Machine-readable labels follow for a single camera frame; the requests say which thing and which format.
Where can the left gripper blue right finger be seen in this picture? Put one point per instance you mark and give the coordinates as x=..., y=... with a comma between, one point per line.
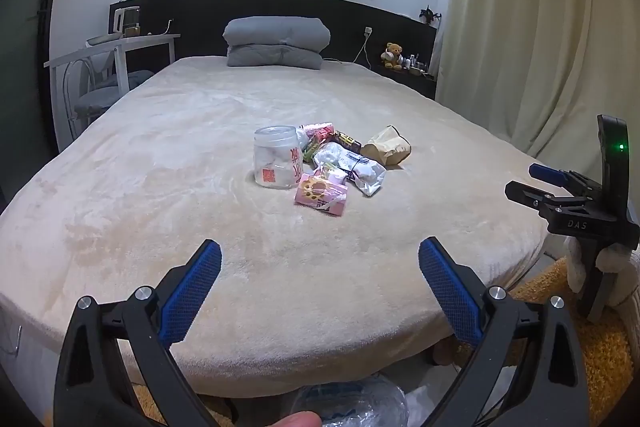
x=457, y=289

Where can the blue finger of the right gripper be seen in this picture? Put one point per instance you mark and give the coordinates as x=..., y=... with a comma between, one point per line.
x=547, y=174

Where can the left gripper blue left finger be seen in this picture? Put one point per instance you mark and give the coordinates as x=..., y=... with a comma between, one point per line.
x=184, y=289

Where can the white printed tissue pack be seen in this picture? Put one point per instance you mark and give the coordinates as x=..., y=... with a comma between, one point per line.
x=367, y=174

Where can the brown paper cup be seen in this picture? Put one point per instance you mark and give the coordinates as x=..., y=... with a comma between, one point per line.
x=388, y=147

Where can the pink sunflower snack wrapper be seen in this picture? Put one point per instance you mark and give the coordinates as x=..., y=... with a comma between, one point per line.
x=321, y=194

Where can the dark brown snack wrapper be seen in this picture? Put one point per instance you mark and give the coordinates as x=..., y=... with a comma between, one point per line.
x=347, y=141

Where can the pink printed carton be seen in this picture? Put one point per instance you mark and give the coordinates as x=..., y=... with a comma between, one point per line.
x=308, y=131

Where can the green snack wrapper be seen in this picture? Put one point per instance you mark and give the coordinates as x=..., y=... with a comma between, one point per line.
x=312, y=148

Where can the clear trash bin bag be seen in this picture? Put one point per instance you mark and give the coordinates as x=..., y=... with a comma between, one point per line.
x=374, y=401

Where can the right hand white glove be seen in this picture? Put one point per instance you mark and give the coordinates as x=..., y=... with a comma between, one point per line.
x=617, y=259

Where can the left bare hand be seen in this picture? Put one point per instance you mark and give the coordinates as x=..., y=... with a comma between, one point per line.
x=299, y=419

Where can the beige plush bed blanket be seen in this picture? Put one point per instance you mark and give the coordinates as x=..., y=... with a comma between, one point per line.
x=303, y=297

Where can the cream curtain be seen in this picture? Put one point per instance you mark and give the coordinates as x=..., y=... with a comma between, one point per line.
x=538, y=73

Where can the brown fluffy rug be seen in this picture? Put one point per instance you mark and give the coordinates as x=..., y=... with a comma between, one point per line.
x=611, y=358

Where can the bottles on nightstand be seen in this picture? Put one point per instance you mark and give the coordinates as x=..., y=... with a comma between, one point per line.
x=414, y=67

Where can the brown teddy bear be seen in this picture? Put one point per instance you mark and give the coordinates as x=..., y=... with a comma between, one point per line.
x=392, y=56

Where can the small dark plant figure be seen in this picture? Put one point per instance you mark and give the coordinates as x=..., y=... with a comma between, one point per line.
x=429, y=17

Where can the white chair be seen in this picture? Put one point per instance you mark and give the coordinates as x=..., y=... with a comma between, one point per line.
x=99, y=90

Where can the black headboard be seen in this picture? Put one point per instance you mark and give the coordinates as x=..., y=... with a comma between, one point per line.
x=358, y=32

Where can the grey pillow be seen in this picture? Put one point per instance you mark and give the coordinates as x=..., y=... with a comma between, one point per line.
x=252, y=55

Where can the white desk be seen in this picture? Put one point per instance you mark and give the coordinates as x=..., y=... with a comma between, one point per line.
x=119, y=47

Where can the folded grey quilt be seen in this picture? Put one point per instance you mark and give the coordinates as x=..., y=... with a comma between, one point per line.
x=302, y=32

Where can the small appliance on desk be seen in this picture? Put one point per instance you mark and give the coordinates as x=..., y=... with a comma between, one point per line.
x=127, y=21

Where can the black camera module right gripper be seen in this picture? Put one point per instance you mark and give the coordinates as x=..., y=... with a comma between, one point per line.
x=614, y=148

